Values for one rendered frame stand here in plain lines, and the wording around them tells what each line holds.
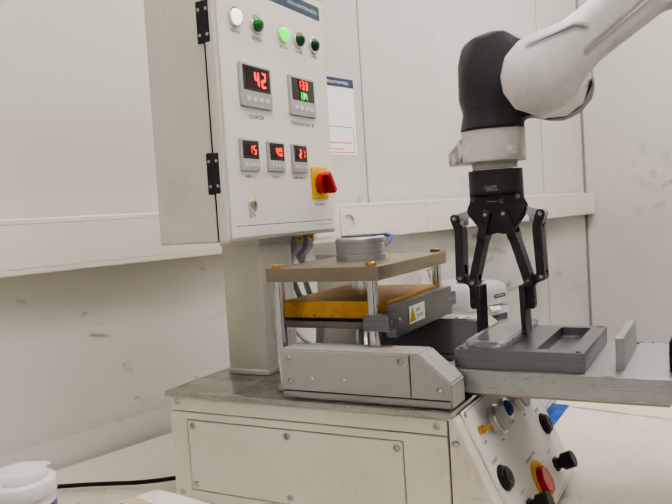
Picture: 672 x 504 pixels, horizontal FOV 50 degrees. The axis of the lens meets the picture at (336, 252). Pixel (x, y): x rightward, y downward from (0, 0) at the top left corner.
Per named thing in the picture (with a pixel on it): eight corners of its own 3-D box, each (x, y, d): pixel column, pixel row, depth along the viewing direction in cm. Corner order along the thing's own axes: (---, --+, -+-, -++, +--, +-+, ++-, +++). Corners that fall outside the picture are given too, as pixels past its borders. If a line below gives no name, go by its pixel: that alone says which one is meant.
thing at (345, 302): (284, 327, 107) (280, 264, 106) (351, 306, 126) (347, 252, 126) (389, 329, 99) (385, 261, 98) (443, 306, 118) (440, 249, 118)
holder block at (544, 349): (454, 367, 95) (453, 348, 95) (496, 339, 113) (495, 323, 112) (584, 373, 87) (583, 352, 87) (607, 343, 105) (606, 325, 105)
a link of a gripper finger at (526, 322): (523, 283, 102) (528, 282, 101) (527, 331, 102) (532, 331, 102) (518, 285, 99) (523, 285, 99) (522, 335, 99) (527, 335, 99)
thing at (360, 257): (234, 330, 107) (228, 243, 107) (332, 301, 135) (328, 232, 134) (381, 333, 96) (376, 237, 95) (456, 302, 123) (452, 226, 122)
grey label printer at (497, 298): (406, 340, 213) (402, 283, 212) (447, 330, 226) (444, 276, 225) (475, 348, 195) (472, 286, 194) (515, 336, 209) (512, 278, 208)
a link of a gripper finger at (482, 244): (491, 211, 99) (481, 209, 100) (473, 288, 102) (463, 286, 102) (499, 211, 103) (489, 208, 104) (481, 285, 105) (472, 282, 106)
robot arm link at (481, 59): (591, 114, 90) (599, 121, 100) (586, 8, 90) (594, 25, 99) (452, 131, 98) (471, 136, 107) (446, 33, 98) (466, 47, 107)
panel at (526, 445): (528, 555, 87) (458, 413, 90) (573, 470, 113) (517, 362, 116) (543, 550, 86) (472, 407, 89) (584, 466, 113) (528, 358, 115)
